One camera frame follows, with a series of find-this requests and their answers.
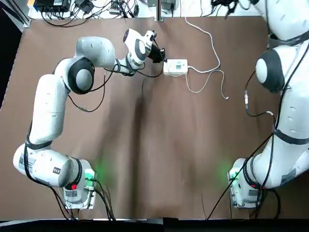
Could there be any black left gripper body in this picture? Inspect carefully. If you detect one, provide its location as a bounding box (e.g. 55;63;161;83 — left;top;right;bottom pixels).
147;44;163;64

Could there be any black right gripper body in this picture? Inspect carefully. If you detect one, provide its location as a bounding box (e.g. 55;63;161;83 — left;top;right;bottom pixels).
217;0;242;10

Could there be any white power strip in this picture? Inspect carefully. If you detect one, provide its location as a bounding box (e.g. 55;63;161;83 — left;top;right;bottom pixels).
163;58;189;77

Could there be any thin white charger cable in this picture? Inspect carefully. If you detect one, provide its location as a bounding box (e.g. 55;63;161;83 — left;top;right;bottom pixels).
184;69;230;100

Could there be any small black adapter box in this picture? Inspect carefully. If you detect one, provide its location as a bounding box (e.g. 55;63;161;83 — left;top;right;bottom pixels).
74;0;95;15

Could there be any thick white power strip cord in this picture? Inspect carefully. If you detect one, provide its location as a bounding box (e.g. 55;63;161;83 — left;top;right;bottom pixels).
185;16;221;73

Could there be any aluminium post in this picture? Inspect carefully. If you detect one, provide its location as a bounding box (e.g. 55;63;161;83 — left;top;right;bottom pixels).
155;0;163;22

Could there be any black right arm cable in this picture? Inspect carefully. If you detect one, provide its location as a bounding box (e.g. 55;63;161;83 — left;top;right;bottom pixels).
243;36;309;191

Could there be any black network switch box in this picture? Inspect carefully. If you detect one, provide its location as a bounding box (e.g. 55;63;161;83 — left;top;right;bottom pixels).
35;0;72;13

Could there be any black left base cable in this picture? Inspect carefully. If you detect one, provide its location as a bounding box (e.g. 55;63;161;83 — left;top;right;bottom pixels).
49;178;116;221

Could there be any black base cable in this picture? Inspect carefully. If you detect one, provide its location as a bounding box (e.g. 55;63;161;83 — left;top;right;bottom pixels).
206;174;282;220
49;178;116;221

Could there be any black right base cable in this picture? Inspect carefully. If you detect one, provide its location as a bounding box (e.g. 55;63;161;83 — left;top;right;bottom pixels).
206;174;282;220

